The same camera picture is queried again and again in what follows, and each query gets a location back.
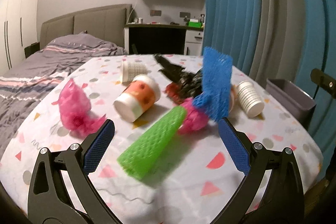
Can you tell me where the blue foam net sleeve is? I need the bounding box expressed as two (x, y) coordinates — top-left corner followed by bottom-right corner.
(193, 47), (232, 122)

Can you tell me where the grid paper cup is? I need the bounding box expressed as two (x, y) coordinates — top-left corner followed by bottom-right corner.
(121, 61), (148, 83)
(236, 80), (264, 118)

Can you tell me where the black plastic bag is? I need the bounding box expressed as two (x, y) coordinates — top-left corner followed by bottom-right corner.
(154, 54), (203, 105)

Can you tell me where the pink plastic bag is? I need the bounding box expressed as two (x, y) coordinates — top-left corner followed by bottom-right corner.
(178, 98), (209, 135)
(58, 79), (106, 139)

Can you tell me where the green box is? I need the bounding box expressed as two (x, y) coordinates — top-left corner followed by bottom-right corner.
(188, 19), (202, 28)

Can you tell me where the blue grey curtain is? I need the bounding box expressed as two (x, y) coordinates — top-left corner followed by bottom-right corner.
(203, 0), (335, 177)

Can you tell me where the grey upholstered headboard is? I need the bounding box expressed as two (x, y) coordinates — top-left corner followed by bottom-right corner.
(39, 4), (132, 48)

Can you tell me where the white wardrobe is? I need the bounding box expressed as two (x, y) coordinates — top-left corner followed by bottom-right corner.
(1, 0), (38, 75)

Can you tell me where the bed with grey bedding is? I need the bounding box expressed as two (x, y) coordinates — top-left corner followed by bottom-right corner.
(1, 33), (126, 153)

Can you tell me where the patterned white tablecloth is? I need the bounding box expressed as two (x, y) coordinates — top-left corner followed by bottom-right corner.
(1, 55), (323, 223)

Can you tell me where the orange apple paper cup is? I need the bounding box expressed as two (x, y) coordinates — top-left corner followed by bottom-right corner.
(113, 75), (161, 123)

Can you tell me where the white drawer cabinet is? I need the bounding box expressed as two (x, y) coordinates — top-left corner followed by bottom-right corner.
(184, 30), (203, 56)

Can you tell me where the green foam net sleeve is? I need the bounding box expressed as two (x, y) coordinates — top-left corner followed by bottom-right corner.
(117, 106), (187, 180)

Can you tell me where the dark desk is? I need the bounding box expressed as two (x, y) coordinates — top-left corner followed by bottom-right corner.
(124, 24), (203, 55)

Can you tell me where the purple plastic trash bin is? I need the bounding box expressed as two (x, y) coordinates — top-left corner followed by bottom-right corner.
(266, 79), (316, 129)

